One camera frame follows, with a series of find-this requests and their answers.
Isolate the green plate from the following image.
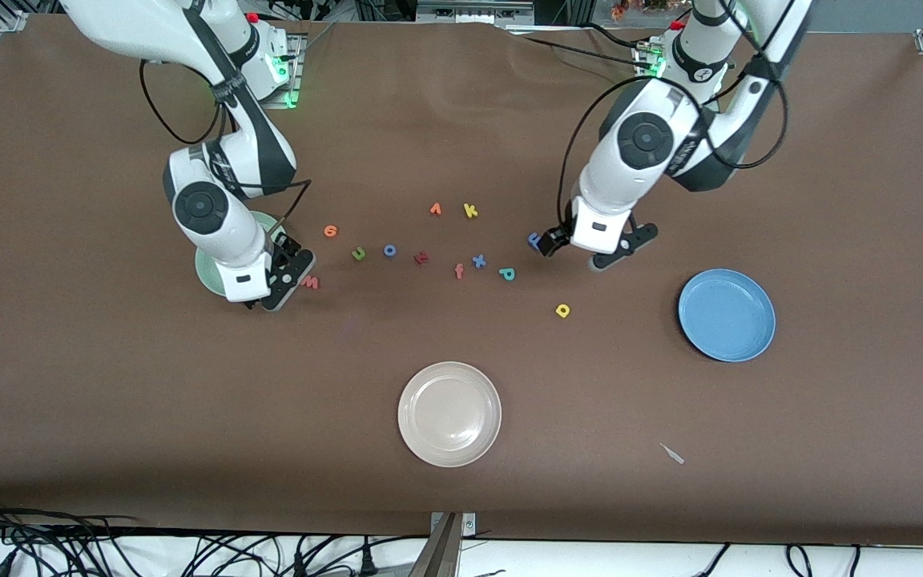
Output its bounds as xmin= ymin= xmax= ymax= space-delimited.
xmin=195 ymin=210 xmax=286 ymax=297

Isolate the blue plate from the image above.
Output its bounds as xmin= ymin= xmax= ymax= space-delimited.
xmin=678 ymin=268 xmax=776 ymax=363

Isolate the brown table cover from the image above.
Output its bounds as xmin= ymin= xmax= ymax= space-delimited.
xmin=0 ymin=12 xmax=923 ymax=547

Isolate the beige plate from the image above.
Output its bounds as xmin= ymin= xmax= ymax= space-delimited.
xmin=397 ymin=361 xmax=502 ymax=468

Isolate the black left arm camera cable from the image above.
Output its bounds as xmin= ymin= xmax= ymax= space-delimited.
xmin=555 ymin=0 xmax=789 ymax=235

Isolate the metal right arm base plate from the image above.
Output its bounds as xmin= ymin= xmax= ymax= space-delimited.
xmin=257 ymin=32 xmax=302 ymax=110

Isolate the black base power cable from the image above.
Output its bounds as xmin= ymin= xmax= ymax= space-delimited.
xmin=522 ymin=35 xmax=648 ymax=68
xmin=586 ymin=22 xmax=656 ymax=49

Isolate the thin grey base cable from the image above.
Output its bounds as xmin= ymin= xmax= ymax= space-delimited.
xmin=300 ymin=22 xmax=337 ymax=55

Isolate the grey metal frame box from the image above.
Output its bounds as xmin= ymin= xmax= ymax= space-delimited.
xmin=416 ymin=0 xmax=536 ymax=26

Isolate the grey metal camera post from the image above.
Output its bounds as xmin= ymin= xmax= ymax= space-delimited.
xmin=409 ymin=511 xmax=477 ymax=577

